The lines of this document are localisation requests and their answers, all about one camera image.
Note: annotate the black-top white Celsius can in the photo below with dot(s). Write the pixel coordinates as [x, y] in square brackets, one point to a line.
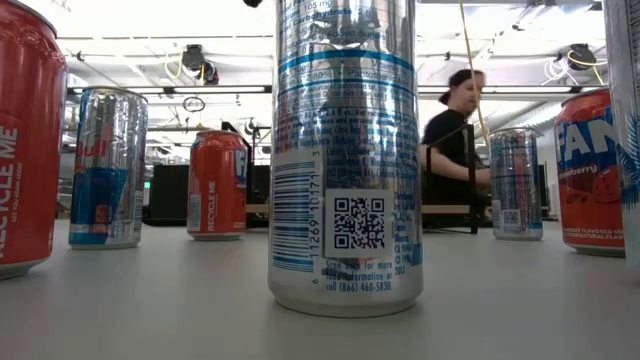
[629, 150]

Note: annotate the person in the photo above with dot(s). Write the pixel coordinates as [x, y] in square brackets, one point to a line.
[447, 130]

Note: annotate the silver blue Red Bull can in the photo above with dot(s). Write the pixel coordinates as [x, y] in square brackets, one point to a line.
[107, 175]
[345, 150]
[516, 185]

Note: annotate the red Fanta strawberry can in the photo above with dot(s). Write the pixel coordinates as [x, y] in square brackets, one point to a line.
[585, 190]
[215, 190]
[30, 150]

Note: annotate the wooden shelf with black frame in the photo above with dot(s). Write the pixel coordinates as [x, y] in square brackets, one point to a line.
[447, 209]

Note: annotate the black partition panel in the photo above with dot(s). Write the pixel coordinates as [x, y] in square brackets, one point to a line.
[170, 195]
[545, 185]

